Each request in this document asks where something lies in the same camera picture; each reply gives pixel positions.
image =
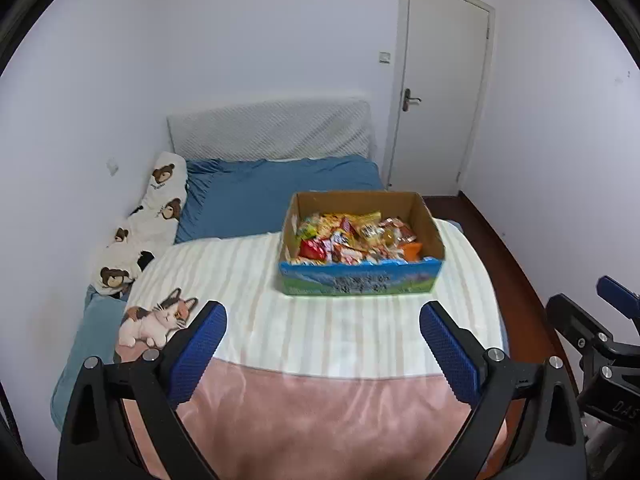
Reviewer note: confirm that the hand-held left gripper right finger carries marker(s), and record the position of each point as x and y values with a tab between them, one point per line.
447	350

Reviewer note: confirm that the white door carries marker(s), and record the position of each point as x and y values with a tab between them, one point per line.
445	85

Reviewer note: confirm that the striped cat print blanket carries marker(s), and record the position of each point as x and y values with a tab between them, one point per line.
325	320

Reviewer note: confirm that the white padded headboard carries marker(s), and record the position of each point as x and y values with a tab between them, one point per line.
270	130

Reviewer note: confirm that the white light switch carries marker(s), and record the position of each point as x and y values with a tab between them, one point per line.
384	57

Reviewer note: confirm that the bear print pillow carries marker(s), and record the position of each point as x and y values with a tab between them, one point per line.
160	195

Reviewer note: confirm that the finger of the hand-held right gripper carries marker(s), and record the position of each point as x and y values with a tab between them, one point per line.
575	317
619	292

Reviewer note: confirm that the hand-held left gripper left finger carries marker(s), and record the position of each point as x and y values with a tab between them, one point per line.
197	350

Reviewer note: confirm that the pile of mixed snacks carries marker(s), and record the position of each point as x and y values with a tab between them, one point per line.
350	240

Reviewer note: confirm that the blue bed sheet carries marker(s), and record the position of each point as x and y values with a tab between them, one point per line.
280	185

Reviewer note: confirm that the cardboard box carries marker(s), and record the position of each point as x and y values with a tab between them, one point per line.
360	280

